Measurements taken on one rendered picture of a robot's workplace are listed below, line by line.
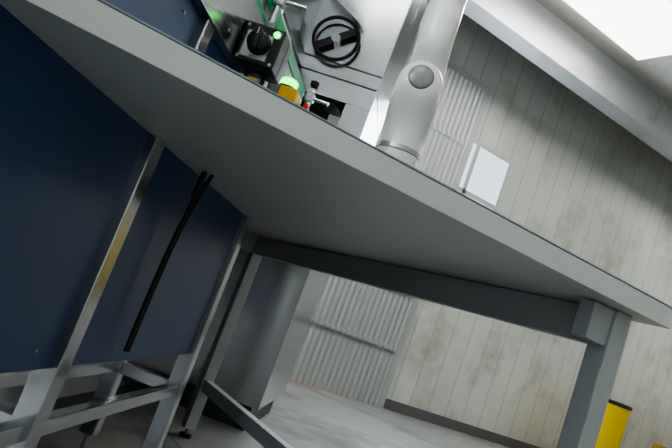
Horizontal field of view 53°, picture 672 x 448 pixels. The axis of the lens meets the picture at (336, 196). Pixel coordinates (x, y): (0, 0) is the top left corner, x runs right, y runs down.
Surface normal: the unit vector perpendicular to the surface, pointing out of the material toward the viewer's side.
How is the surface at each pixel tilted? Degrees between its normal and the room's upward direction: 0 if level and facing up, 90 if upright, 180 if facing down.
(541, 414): 90
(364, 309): 90
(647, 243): 90
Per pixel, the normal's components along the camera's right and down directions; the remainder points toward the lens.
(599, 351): -0.80, -0.38
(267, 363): -0.07, -0.20
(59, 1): 0.49, 0.03
